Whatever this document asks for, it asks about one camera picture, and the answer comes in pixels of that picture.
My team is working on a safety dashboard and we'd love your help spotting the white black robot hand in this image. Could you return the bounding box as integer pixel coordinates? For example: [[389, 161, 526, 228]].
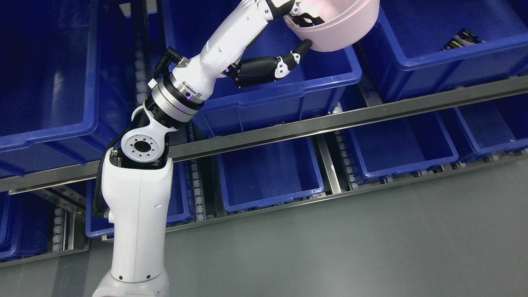
[[199, 0, 325, 88]]

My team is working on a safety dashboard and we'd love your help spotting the pink bowl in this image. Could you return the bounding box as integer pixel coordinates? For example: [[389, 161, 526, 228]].
[[284, 0, 380, 52]]

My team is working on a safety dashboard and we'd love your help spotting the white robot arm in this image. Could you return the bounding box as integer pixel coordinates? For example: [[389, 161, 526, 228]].
[[94, 45, 243, 297]]

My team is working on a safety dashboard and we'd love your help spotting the blue bin upper middle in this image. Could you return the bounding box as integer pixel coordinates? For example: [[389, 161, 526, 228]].
[[158, 0, 362, 137]]

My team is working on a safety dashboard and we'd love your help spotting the blue bin lower middle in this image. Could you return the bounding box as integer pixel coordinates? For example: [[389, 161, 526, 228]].
[[217, 137, 324, 212]]

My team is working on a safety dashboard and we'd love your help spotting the blue bin upper left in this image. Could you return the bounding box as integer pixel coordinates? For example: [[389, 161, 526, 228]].
[[0, 0, 134, 178]]

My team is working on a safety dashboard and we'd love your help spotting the blue bin upper right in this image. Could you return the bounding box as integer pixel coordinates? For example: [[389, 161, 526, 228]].
[[354, 0, 528, 103]]

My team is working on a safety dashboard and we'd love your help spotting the blue bin lower right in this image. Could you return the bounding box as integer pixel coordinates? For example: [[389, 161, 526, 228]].
[[342, 112, 459, 184]]

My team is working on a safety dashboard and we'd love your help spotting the black item in bin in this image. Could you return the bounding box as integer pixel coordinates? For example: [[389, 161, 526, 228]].
[[441, 28, 486, 51]]

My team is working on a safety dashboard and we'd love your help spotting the blue bin far left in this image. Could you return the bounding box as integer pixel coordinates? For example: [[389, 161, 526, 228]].
[[0, 192, 54, 261]]

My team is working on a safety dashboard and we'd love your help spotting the blue bin far right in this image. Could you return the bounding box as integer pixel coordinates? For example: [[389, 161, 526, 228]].
[[441, 94, 528, 163]]

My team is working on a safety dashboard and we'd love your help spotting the steel shelf rail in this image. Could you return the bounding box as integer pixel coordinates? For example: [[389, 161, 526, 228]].
[[0, 75, 528, 194]]

